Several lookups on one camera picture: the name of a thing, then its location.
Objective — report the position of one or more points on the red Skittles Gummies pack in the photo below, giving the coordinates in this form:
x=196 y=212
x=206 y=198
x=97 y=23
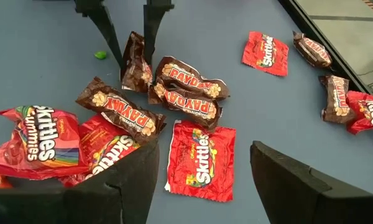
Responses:
x=40 y=140

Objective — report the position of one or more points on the small green round candy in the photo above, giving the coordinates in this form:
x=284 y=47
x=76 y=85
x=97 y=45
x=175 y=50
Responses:
x=100 y=55

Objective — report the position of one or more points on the brown PayDay candy bar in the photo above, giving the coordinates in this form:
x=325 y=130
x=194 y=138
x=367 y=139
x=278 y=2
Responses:
x=312 y=49
x=189 y=77
x=186 y=107
x=121 y=110
x=337 y=99
x=135 y=71

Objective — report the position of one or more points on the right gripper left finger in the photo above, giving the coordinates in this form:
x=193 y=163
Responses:
x=96 y=205

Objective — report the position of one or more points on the red Skittles candy pack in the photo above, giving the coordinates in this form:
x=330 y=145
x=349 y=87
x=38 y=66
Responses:
x=202 y=161
x=368 y=112
x=265 y=53
x=108 y=149

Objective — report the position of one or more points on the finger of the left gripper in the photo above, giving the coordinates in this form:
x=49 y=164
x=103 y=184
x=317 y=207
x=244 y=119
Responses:
x=102 y=21
x=152 y=21

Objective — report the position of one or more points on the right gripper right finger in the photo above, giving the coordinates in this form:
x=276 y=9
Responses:
x=298 y=202

